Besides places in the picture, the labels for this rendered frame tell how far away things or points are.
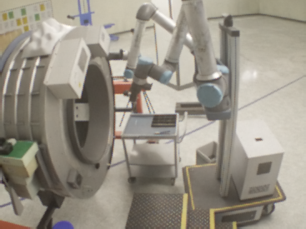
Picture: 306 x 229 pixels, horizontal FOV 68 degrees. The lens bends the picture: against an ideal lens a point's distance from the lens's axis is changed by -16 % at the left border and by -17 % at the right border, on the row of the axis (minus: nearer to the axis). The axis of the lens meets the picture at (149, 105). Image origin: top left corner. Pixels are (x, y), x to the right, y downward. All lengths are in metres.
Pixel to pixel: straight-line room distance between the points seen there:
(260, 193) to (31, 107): 1.96
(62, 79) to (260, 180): 1.72
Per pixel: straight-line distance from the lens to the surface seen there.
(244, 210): 2.41
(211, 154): 3.25
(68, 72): 1.53
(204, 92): 1.47
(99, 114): 2.53
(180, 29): 1.59
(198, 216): 2.18
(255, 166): 2.16
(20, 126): 1.67
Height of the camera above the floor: 2.09
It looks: 26 degrees down
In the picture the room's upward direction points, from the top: 6 degrees counter-clockwise
